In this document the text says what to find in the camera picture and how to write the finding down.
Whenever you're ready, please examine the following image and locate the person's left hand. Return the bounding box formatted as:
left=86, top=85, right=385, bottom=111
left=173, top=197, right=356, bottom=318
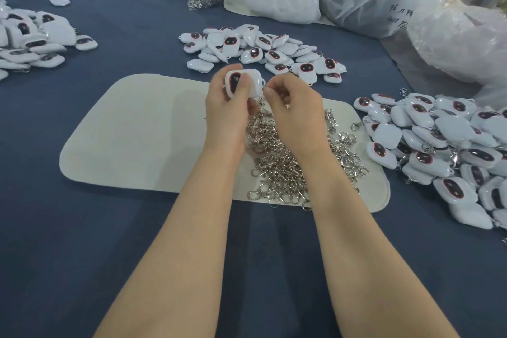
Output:
left=203, top=64, right=262, bottom=156

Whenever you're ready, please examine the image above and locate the person's right hand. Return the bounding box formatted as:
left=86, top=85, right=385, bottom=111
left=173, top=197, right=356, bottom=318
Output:
left=263, top=72, right=334, bottom=168

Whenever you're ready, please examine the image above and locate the white charm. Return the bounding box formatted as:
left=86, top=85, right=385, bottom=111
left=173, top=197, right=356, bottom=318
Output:
left=224, top=68, right=266, bottom=100

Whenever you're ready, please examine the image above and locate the pile of metal clasps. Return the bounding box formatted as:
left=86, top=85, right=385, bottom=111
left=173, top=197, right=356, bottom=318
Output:
left=246, top=100, right=369, bottom=211

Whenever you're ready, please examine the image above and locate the pile of finished fobs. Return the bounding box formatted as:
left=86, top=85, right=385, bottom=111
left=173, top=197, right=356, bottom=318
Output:
left=351, top=90, right=507, bottom=232

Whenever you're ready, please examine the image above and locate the person's left forearm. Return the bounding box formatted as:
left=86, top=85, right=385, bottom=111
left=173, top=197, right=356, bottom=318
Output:
left=93, top=150, right=248, bottom=338

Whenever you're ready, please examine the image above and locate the person's right forearm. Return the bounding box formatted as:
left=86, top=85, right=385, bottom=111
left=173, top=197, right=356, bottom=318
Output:
left=309, top=156, right=461, bottom=338

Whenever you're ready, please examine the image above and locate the cream felt work mat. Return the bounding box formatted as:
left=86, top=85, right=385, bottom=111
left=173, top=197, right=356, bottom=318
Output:
left=59, top=73, right=391, bottom=213

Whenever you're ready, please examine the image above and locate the crumpled clear plastic bag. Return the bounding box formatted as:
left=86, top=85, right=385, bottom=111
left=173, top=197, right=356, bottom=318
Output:
left=407, top=1, right=507, bottom=107

